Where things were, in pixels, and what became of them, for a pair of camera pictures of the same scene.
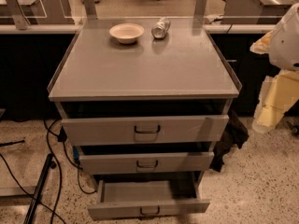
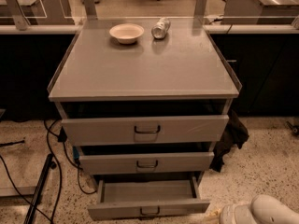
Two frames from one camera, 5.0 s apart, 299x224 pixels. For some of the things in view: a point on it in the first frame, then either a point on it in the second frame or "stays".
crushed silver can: (163, 24) stays
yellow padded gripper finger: (263, 45) → (212, 217)
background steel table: (258, 4) stays
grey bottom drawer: (179, 195) stays
